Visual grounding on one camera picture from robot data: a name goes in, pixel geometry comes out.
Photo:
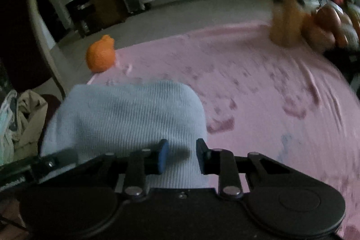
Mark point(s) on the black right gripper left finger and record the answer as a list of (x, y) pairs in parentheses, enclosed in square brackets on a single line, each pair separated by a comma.
[(134, 169)]

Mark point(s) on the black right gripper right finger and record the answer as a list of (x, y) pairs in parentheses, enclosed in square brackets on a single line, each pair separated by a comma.
[(228, 167)]

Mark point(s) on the grey and blue sweatshirt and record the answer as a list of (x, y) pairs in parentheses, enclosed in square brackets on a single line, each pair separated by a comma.
[(95, 119)]

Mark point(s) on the beige bag on chair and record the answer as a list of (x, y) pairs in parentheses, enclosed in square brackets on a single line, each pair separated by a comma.
[(22, 122)]

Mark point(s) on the pink blanket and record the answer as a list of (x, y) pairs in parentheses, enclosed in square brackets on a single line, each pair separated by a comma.
[(290, 104)]

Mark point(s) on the orange plush toy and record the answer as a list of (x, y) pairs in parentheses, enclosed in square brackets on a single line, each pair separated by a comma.
[(101, 55)]

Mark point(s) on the fruit bowl with fruits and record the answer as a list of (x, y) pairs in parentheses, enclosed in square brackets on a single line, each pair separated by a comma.
[(327, 28)]

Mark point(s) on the wooden chair frame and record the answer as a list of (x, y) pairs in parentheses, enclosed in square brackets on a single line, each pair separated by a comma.
[(44, 48)]

